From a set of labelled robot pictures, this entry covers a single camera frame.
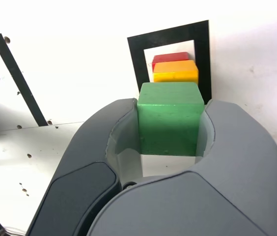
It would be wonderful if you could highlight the yellow cube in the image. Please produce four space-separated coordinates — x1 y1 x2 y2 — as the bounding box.
152 59 199 86

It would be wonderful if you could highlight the red cube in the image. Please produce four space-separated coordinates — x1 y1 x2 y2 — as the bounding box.
152 52 189 71

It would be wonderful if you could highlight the black tape square outline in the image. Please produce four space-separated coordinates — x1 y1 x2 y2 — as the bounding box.
127 20 211 103

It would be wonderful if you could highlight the green cube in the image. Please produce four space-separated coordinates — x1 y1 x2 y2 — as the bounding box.
137 82 205 157

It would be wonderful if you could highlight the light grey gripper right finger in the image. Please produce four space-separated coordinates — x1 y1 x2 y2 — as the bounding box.
88 98 277 236

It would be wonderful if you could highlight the black tape strip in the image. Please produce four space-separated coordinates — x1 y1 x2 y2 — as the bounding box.
0 33 49 127

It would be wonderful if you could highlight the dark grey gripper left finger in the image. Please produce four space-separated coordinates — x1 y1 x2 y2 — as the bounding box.
27 98 144 236

